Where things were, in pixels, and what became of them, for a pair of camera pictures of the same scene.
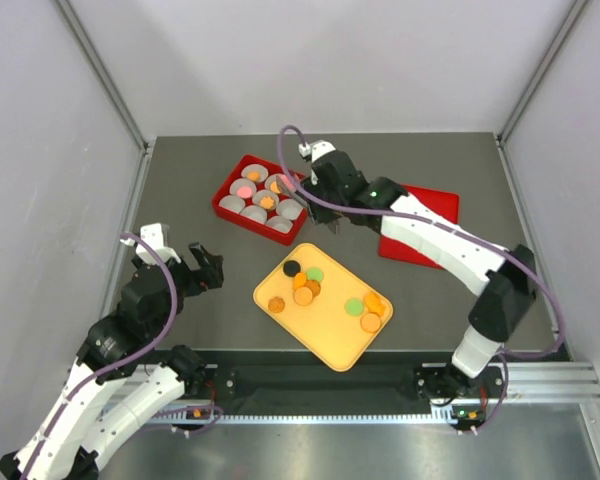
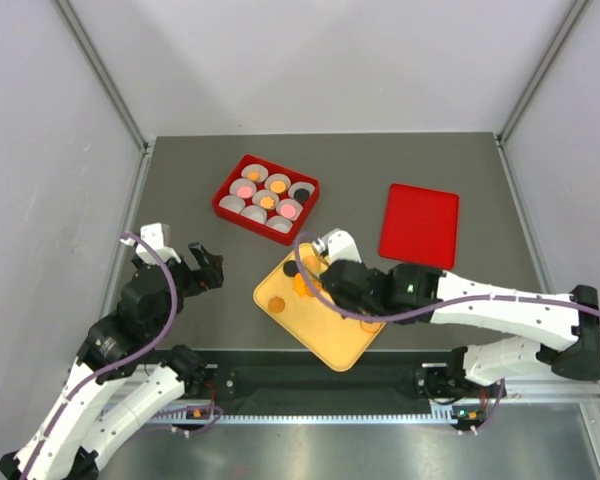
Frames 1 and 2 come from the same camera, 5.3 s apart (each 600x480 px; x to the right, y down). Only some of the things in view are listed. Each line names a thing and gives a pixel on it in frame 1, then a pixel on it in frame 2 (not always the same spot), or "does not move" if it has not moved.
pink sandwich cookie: [288, 183] to [288, 211]
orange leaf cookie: [267, 202] does not move
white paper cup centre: [267, 199] does not move
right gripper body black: [323, 215] to [375, 309]
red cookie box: [259, 197] does not move
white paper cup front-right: [280, 223] does not move
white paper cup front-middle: [254, 212] does not move
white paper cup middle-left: [243, 187] does not move
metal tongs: [294, 195] to [322, 258]
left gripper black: [208, 276] does not move
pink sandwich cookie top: [244, 191] does not move
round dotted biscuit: [303, 296] to [311, 263]
